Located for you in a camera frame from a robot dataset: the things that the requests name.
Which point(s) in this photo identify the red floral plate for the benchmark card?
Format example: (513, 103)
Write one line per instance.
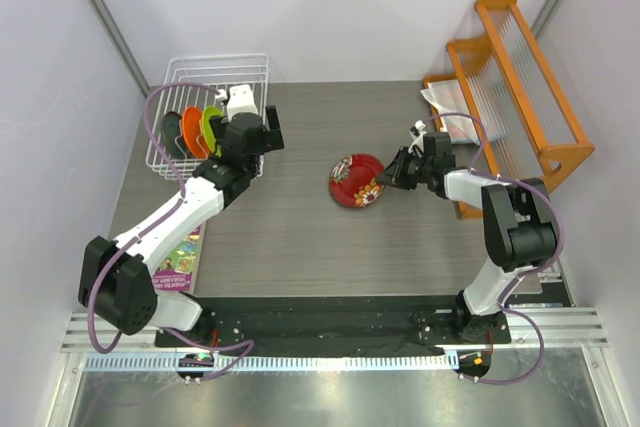
(352, 182)

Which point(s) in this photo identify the purple treehouse book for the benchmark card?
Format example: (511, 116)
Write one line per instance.
(178, 271)

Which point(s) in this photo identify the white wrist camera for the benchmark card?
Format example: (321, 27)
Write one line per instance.
(238, 99)
(418, 133)

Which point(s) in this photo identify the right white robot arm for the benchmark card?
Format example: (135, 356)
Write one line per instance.
(521, 232)

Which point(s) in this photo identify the dark teal plate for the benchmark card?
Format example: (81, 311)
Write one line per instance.
(172, 136)

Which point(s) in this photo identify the orange wooden rack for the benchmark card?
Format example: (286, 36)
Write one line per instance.
(505, 69)

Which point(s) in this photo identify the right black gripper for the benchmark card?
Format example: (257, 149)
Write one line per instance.
(394, 174)

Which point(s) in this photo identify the lime green plate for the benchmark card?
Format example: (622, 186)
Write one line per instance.
(209, 113)

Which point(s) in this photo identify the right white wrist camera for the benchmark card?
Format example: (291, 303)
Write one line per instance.
(418, 133)

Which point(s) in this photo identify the perforated metal rail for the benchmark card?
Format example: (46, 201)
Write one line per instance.
(192, 363)

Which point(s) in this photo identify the white wire dish rack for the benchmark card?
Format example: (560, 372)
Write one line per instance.
(199, 89)

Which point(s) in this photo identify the orange plate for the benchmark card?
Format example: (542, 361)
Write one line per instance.
(192, 133)

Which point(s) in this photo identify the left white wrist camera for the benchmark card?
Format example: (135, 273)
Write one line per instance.
(238, 99)

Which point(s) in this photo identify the white paper booklet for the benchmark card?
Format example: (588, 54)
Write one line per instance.
(447, 97)

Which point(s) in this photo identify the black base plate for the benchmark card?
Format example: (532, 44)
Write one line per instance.
(354, 326)

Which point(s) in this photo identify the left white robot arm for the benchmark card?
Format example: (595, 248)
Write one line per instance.
(116, 281)

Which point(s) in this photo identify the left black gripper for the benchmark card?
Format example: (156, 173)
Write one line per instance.
(270, 140)

